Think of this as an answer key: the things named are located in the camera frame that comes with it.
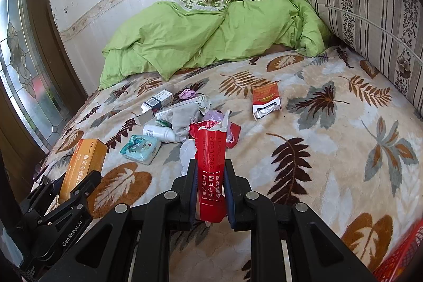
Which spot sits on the teal tissue packet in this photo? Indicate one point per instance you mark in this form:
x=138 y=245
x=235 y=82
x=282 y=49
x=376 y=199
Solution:
x=140 y=150

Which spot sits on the torn red carton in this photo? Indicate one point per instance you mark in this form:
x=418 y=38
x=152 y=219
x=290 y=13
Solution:
x=211 y=169

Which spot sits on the white and blue small box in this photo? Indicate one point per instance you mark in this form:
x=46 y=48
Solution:
x=158 y=102

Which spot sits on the green quilt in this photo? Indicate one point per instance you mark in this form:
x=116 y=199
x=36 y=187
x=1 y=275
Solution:
x=205 y=34

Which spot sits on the long white carton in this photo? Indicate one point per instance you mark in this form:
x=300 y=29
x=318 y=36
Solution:
x=195 y=102

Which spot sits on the red plastic basket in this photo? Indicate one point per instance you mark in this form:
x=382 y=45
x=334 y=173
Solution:
x=404 y=259

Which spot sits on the white crumpled paper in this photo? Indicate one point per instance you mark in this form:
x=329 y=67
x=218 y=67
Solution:
x=188 y=154

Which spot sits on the orange cardboard box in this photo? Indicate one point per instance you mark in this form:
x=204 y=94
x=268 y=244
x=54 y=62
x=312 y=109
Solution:
x=87 y=156

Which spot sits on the grey crumpled cloth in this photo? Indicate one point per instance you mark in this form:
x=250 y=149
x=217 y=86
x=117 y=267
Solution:
x=183 y=120

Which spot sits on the white plastic bottle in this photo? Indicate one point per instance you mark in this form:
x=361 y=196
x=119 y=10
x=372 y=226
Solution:
x=158 y=131

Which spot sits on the striped floral headboard cushion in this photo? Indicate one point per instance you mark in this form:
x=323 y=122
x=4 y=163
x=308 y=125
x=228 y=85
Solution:
x=370 y=11

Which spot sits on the lilac plastic bag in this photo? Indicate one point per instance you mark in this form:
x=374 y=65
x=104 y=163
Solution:
x=214 y=118

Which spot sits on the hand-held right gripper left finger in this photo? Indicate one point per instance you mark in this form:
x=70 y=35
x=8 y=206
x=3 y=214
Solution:
x=191 y=192

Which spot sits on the leaf print blanket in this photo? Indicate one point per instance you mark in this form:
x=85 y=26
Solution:
x=314 y=153

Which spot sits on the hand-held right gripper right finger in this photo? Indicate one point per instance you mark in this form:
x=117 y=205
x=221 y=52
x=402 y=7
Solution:
x=230 y=196

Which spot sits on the red cigarette pack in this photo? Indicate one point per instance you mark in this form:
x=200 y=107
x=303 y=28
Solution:
x=266 y=100

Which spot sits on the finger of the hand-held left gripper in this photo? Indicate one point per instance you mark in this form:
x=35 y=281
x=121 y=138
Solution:
x=82 y=184
x=46 y=189

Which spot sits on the pink crumpled wrapper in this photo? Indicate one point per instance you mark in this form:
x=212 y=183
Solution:
x=187 y=94

